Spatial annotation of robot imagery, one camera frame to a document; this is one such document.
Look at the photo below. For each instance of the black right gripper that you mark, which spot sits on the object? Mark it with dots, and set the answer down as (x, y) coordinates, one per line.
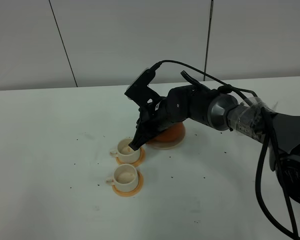
(181, 103)

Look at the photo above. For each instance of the brown clay teapot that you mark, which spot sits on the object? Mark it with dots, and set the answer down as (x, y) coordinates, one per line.
(171, 134)

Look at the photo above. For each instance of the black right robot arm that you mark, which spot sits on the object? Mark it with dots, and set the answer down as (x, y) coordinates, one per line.
(217, 108)

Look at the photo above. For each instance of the beige round teapot saucer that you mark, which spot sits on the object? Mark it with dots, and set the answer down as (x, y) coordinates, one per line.
(168, 145)

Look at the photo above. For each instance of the orange coaster far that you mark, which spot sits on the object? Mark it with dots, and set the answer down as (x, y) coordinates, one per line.
(140, 160)

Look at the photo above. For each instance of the orange coaster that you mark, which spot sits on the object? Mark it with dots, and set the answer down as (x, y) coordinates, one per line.
(140, 160)
(133, 192)

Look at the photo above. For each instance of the white teacup far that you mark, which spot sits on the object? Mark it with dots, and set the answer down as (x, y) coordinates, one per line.
(124, 152)

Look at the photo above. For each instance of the white teacup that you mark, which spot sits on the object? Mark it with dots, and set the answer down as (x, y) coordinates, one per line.
(124, 178)
(124, 152)

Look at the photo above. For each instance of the white teacup near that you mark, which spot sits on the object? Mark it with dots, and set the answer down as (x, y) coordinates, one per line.
(124, 178)

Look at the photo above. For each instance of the orange coaster near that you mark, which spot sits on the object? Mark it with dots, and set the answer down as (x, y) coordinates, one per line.
(133, 192)

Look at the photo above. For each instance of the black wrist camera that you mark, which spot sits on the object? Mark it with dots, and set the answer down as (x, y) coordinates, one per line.
(141, 85)

